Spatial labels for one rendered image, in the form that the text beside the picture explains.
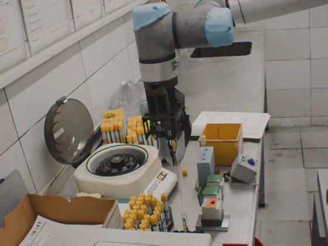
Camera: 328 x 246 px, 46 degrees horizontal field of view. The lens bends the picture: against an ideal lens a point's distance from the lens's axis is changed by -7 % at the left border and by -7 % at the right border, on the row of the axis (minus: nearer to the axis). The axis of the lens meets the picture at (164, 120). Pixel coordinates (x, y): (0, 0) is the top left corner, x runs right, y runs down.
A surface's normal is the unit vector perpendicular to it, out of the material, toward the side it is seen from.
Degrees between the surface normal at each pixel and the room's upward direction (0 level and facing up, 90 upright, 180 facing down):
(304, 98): 90
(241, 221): 0
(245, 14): 111
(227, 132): 90
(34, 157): 90
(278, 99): 90
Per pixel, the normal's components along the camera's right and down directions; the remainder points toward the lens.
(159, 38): -0.16, 0.58
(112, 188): -0.39, 0.42
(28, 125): 0.96, -0.03
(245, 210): -0.15, -0.91
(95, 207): -0.19, 0.36
